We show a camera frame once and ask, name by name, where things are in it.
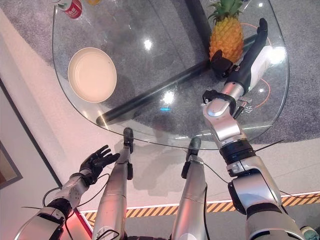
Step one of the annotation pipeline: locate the cream round plate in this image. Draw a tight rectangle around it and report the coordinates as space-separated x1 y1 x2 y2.
67 46 118 104

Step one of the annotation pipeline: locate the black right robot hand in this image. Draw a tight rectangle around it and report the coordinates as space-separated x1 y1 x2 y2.
210 18 273 95

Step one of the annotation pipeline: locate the red drink can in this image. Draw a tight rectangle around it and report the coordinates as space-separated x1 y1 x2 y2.
60 0 84 20

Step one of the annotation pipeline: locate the yellow pineapple with green crown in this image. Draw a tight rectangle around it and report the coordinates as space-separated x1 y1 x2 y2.
207 0 245 63

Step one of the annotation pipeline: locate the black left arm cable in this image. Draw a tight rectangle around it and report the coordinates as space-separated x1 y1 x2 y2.
41 172 111 209

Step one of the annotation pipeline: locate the silver right robot leg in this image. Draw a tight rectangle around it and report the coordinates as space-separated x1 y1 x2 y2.
170 136 209 240

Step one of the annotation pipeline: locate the silver robot leg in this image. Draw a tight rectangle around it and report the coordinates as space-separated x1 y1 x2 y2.
91 127 135 240
170 136 209 240

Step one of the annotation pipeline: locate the silver left robot leg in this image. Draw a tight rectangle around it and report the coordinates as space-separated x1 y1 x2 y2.
91 127 135 240

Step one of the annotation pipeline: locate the grey framed wall panel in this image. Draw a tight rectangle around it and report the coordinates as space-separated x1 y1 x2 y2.
0 140 24 190

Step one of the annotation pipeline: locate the yellow black hazard tape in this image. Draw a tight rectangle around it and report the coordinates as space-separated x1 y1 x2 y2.
81 192 320 221

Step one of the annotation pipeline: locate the orange floor cable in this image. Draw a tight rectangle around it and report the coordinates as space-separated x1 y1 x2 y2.
240 22 273 109

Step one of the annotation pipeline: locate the person's foot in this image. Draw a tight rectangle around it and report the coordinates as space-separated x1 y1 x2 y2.
299 225 314 240

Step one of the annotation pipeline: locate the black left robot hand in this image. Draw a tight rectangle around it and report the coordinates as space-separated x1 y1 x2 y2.
79 144 121 186

